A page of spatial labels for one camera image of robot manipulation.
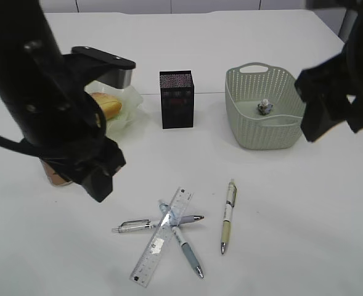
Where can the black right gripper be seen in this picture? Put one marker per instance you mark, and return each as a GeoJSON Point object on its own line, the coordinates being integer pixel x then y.
{"type": "Point", "coordinates": [330, 96]}

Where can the brown coffee bottle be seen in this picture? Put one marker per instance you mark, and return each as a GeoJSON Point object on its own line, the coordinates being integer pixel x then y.
{"type": "Point", "coordinates": [53, 177]}

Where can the silver grey pen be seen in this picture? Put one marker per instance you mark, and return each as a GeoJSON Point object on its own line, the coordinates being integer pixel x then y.
{"type": "Point", "coordinates": [137, 225]}

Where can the blue paper ball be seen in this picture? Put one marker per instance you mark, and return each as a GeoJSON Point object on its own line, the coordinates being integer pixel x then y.
{"type": "Point", "coordinates": [264, 107]}

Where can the yellow bread roll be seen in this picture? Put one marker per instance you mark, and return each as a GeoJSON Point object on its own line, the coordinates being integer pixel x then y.
{"type": "Point", "coordinates": [110, 104]}

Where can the clear plastic ruler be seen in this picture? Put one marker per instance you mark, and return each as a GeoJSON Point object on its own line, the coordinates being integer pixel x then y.
{"type": "Point", "coordinates": [152, 254]}

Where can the pink pencil sharpener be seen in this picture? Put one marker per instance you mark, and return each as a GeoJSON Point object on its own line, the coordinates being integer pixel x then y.
{"type": "Point", "coordinates": [176, 102]}

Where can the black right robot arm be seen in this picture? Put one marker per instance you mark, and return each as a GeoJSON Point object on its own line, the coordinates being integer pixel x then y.
{"type": "Point", "coordinates": [353, 48]}

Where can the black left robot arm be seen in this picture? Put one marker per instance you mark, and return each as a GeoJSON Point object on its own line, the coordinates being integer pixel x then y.
{"type": "Point", "coordinates": [44, 91]}

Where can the light blue pen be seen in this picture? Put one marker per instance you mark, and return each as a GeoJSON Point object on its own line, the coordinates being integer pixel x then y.
{"type": "Point", "coordinates": [184, 245]}

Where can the grey green plastic basket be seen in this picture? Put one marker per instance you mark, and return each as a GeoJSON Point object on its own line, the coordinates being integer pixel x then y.
{"type": "Point", "coordinates": [245, 87]}

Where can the pale green glass plate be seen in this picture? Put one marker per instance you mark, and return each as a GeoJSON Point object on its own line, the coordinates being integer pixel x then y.
{"type": "Point", "coordinates": [129, 99]}

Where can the black mesh pen holder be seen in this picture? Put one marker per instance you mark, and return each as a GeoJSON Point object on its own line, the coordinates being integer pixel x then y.
{"type": "Point", "coordinates": [177, 84]}

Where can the beige white pen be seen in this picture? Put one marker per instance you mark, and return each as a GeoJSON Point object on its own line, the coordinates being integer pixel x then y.
{"type": "Point", "coordinates": [227, 217]}

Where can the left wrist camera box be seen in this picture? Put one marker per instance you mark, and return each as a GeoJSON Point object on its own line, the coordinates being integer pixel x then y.
{"type": "Point", "coordinates": [90, 64]}

